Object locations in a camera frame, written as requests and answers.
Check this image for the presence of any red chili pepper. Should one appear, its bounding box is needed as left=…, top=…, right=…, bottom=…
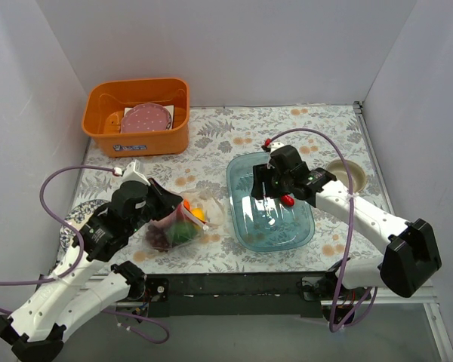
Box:
left=280, top=195, right=295, bottom=207

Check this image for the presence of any dark red grape bunch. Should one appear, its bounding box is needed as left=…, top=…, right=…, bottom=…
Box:
left=145, top=225, right=171, bottom=252

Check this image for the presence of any green lime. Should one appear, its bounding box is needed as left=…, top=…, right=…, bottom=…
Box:
left=166, top=221, right=198, bottom=244

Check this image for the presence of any clear zip top bag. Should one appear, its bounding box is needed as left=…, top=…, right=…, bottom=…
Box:
left=146, top=188, right=226, bottom=252

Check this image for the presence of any yellow lemon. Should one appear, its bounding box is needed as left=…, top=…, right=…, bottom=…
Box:
left=191, top=208, right=205, bottom=222

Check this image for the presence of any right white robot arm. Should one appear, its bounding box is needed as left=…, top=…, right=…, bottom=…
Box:
left=251, top=143, right=442, bottom=300

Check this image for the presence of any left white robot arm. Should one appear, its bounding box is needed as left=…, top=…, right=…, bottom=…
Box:
left=0, top=179, right=183, bottom=361

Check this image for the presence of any clear blue plastic tray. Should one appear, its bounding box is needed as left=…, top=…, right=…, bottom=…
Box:
left=226, top=152, right=315, bottom=252

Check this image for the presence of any floral tablecloth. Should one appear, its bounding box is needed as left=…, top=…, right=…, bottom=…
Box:
left=56, top=105, right=408, bottom=275

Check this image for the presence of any beige ceramic bowl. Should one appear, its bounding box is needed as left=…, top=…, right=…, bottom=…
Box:
left=325, top=159, right=367, bottom=192

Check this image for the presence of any blue patterned plate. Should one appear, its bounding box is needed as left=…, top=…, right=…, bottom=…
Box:
left=60, top=199, right=108, bottom=253

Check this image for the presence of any pink dotted plate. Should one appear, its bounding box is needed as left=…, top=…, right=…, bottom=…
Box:
left=120, top=103, right=174, bottom=133

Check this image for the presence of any orange plastic basket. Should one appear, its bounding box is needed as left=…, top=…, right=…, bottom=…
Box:
left=82, top=78, right=190, bottom=158

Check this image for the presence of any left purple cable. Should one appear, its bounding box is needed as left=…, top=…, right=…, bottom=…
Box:
left=0, top=164, right=171, bottom=344

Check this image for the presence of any aluminium frame rail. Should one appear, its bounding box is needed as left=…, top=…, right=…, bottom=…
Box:
left=17, top=286, right=453, bottom=362

